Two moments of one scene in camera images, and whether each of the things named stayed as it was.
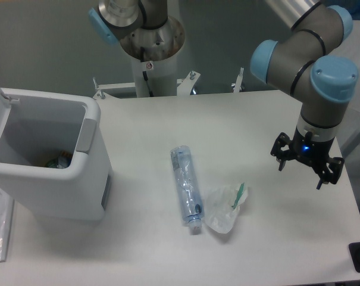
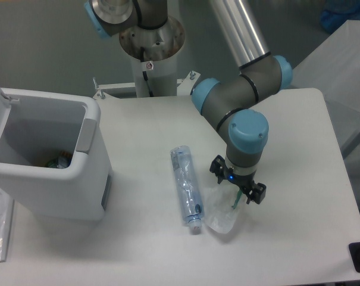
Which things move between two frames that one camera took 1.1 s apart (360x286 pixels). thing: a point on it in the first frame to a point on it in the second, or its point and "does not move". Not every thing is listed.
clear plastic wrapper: x=221 y=205 does not move
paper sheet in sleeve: x=1 y=211 does not move
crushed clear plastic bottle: x=188 y=190 does not move
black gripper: x=315 y=152 to x=256 y=191
